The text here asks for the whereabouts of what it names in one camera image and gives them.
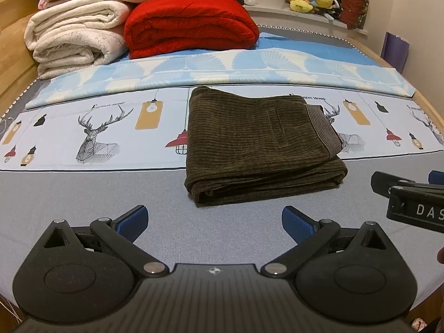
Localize red folded blanket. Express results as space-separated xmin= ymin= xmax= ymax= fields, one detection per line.
xmin=124 ymin=0 xmax=260 ymax=60

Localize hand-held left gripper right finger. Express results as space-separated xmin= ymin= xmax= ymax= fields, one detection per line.
xmin=260 ymin=205 xmax=396 ymax=279

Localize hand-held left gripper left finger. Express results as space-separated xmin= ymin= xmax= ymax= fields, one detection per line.
xmin=35 ymin=205 xmax=170 ymax=279

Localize white folded fleece blanket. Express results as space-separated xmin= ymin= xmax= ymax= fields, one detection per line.
xmin=25 ymin=0 xmax=132 ymax=80

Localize purple paper bag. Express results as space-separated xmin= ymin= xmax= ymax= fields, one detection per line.
xmin=382 ymin=31 xmax=410 ymax=74

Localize light blue patterned blanket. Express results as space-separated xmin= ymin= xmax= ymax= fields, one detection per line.
xmin=26 ymin=32 xmax=417 ymax=110

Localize grey printed bed sheet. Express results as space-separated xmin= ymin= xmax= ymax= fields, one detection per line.
xmin=0 ymin=24 xmax=444 ymax=320

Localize red patterned cushion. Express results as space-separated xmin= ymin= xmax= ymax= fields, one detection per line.
xmin=337 ymin=0 xmax=370 ymax=30

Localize brown corduroy pants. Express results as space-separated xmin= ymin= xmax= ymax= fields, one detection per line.
xmin=184 ymin=87 xmax=348 ymax=209

